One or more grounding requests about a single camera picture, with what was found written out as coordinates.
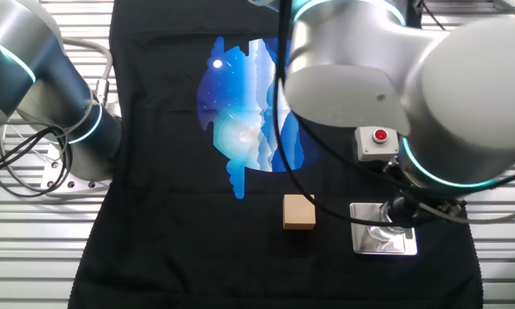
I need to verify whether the clear glass jar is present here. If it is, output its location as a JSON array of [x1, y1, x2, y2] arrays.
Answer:
[[367, 202, 415, 241]]

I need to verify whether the white box with red button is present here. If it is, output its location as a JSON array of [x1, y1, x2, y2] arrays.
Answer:
[[354, 125, 400, 163]]

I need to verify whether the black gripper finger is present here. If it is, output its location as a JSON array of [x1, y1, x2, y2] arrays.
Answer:
[[405, 204, 433, 228]]

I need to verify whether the black cloth with blue print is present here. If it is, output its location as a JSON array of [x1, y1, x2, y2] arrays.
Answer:
[[67, 0, 484, 309]]

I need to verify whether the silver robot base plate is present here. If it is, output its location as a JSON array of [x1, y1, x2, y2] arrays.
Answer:
[[40, 149, 112, 192]]

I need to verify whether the silver digital scale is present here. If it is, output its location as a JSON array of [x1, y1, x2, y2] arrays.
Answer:
[[348, 202, 419, 257]]

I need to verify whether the light wooden cube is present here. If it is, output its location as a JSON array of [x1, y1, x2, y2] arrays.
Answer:
[[282, 193, 317, 231]]

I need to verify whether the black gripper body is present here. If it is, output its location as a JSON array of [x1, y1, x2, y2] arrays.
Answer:
[[394, 186, 464, 219]]

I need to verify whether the grey cable with metal connector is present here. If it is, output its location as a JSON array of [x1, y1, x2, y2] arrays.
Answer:
[[58, 36, 114, 108]]

